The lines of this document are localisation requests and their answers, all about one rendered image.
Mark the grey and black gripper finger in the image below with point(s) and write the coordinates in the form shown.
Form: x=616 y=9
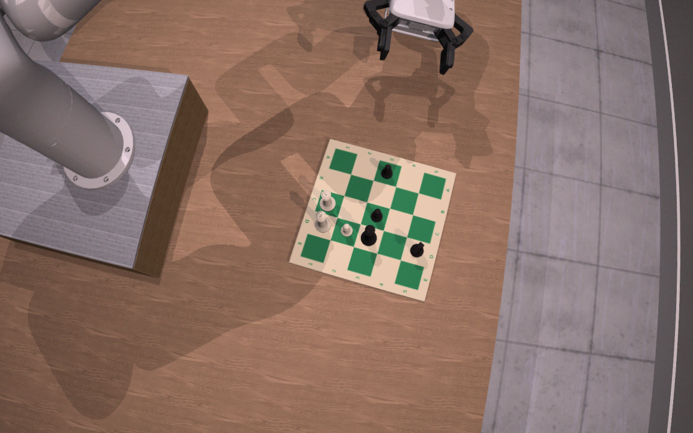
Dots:
x=383 y=26
x=450 y=42

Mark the black chess king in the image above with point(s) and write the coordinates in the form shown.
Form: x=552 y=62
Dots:
x=369 y=236

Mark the green and cream chessboard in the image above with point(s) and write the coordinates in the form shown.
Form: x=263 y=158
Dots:
x=414 y=203

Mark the white chess piece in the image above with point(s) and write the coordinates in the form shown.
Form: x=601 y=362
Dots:
x=322 y=223
x=327 y=203

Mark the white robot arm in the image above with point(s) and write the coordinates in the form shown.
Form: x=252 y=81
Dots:
x=41 y=111

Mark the black pawn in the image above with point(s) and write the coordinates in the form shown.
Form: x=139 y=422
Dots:
x=387 y=172
x=376 y=216

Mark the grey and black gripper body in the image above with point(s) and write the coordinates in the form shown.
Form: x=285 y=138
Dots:
x=423 y=17

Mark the white pawn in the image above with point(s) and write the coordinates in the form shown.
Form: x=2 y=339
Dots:
x=346 y=230

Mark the black knight chess piece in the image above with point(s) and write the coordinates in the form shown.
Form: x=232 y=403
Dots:
x=417 y=250

